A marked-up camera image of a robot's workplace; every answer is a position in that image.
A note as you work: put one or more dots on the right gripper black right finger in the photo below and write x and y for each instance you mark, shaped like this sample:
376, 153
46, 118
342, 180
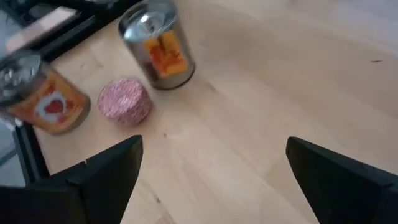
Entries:
342, 193

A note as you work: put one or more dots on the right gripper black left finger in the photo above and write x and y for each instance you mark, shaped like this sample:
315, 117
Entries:
93, 193

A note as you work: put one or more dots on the pink patterned round candle tin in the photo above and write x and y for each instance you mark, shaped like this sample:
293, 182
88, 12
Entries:
124, 101

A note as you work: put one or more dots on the silver candle tin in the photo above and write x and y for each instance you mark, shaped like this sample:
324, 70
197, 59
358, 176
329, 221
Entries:
46, 102
158, 56

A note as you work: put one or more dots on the black aluminium table frame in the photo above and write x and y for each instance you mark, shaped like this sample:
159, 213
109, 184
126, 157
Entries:
87, 28

